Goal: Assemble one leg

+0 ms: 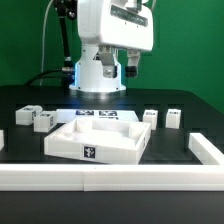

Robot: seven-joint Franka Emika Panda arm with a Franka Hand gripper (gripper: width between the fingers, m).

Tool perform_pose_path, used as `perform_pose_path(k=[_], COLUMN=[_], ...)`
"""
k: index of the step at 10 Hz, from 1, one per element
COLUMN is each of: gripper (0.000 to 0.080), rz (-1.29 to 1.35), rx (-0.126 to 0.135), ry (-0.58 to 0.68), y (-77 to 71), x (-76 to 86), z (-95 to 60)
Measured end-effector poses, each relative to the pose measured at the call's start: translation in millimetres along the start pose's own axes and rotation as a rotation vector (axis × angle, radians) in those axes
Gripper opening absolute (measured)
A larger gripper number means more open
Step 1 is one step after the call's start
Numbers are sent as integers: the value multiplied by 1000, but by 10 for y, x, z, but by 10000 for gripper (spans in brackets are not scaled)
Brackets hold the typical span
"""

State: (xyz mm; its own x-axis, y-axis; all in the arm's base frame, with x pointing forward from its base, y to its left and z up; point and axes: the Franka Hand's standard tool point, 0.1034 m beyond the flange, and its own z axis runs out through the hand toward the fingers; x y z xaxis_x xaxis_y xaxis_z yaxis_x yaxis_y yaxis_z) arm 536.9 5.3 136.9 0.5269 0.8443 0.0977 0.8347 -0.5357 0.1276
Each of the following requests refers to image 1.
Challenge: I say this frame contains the white cable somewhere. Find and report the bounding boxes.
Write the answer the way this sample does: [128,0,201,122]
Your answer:
[39,0,55,87]

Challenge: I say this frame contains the white U-shaped fence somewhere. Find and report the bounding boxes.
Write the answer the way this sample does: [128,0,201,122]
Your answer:
[0,133,224,191]

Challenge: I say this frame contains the white marker sheet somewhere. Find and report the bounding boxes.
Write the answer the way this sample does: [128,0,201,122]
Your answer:
[56,109,139,123]

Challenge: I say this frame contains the white square table top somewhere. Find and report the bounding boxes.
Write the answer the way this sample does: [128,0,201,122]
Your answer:
[44,118,151,165]

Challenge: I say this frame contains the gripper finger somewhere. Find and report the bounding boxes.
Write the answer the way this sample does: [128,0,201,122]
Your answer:
[125,50,140,78]
[99,45,116,78]

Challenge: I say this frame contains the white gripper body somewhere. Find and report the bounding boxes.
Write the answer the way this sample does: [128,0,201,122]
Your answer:
[78,0,154,51]

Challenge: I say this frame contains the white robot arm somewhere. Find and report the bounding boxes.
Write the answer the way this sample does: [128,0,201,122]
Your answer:
[69,0,154,99]

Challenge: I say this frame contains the black cable bundle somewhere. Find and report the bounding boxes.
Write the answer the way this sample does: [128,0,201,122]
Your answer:
[23,66,75,87]

